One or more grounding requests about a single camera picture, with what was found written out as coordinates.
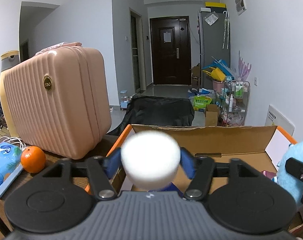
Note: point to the orange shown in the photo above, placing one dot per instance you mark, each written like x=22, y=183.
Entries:
x=33, y=160

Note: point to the green packet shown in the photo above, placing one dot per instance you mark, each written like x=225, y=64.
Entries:
x=202, y=103

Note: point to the orange cardboard box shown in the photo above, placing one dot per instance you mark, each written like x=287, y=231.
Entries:
x=216, y=140

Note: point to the open brown cardboard box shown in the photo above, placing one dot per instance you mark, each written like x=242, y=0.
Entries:
x=196, y=76

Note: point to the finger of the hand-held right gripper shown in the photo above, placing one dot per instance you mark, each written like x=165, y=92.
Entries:
x=300, y=171

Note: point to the purple wall decoration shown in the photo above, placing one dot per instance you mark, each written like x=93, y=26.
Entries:
x=244, y=67

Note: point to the blue and yellow bags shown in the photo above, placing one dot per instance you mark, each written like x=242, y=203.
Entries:
x=216, y=72

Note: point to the blue pet water dispenser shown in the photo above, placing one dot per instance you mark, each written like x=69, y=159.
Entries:
x=126, y=100

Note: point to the blue handkerchief packet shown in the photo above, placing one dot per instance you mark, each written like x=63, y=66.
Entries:
x=170, y=187

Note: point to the blue tissue pack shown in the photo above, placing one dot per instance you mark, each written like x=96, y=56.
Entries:
x=4, y=165

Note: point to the yellow flat box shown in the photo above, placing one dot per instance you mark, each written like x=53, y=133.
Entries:
x=216, y=5

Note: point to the white wall box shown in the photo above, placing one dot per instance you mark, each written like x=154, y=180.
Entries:
x=279, y=122

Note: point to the grey refrigerator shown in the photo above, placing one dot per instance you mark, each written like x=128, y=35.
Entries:
x=214, y=45

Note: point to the white round sponge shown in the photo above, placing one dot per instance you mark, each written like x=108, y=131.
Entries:
x=150, y=155

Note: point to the clear plastic bag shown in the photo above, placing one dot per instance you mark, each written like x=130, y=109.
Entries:
x=211, y=19

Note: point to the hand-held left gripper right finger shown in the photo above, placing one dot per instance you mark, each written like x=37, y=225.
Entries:
x=189, y=162

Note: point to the hanging folded umbrella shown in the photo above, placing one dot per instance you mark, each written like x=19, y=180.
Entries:
x=226, y=30

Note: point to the dark wooden door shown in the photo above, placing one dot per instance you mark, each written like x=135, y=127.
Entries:
x=166, y=65

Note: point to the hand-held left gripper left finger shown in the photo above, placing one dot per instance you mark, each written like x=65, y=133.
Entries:
x=111, y=162

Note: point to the white wall socket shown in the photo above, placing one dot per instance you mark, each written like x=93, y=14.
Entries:
x=256, y=81

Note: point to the small brown cardboard box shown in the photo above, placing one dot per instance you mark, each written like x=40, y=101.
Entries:
x=211, y=116

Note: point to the light blue fluffy puff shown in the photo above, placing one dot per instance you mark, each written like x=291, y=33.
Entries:
x=299, y=150

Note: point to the pink bucket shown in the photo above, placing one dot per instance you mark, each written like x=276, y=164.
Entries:
x=218, y=85

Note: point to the pink ribbed suitcase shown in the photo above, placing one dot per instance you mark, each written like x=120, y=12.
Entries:
x=56, y=105

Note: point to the white electrical panel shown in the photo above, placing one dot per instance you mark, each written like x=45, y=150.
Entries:
x=240, y=1

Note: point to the cream thermos jug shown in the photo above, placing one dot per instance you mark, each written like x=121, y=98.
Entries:
x=6, y=85

